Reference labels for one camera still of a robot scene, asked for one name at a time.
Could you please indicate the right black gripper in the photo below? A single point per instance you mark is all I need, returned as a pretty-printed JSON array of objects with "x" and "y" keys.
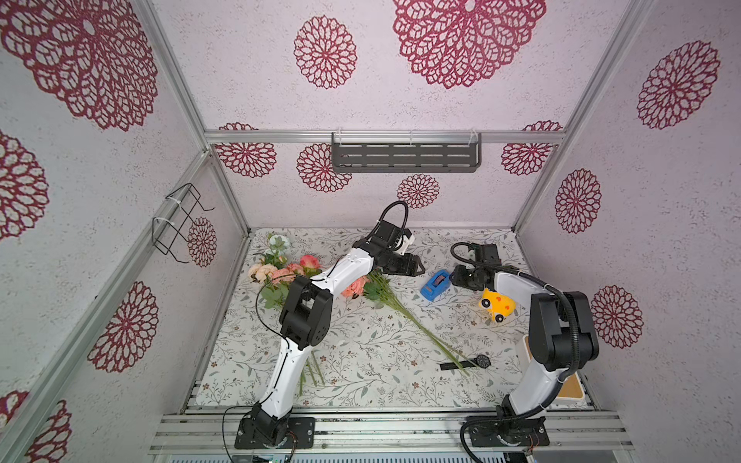
[{"x": 469, "y": 275}]

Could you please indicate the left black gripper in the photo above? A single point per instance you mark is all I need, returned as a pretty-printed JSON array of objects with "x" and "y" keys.
[{"x": 410, "y": 267}]

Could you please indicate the blue tape dispenser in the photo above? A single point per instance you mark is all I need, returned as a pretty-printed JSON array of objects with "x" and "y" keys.
[{"x": 438, "y": 284}]

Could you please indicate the pink rose bouquet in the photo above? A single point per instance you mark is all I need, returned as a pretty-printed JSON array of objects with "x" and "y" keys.
[
  {"x": 277, "y": 259},
  {"x": 377, "y": 288}
]

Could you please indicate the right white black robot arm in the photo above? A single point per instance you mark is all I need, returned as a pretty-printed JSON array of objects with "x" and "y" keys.
[{"x": 561, "y": 338}]

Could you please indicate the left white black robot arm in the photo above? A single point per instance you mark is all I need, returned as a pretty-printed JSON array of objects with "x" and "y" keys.
[{"x": 306, "y": 317}]

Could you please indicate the yellow plush toy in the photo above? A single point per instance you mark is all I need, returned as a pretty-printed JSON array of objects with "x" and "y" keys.
[{"x": 498, "y": 306}]

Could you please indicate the black wristwatch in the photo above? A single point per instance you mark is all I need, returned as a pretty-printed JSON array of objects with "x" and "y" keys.
[{"x": 480, "y": 361}]

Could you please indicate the floral patterned table mat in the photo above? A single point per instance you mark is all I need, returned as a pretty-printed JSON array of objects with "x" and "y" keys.
[{"x": 372, "y": 357}]

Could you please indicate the wooden tray white rim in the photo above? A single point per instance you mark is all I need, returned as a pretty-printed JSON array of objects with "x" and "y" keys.
[{"x": 572, "y": 391}]

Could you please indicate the dark grey wall shelf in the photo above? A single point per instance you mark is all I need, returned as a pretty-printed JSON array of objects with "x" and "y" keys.
[{"x": 411, "y": 157}]

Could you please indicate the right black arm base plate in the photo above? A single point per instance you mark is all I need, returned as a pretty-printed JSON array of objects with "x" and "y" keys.
[{"x": 527, "y": 433}]

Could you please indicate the black wire wall rack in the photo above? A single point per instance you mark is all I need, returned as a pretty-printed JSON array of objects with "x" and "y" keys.
[{"x": 185, "y": 234}]

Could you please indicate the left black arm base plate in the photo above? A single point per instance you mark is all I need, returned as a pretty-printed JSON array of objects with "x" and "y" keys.
[{"x": 301, "y": 431}]

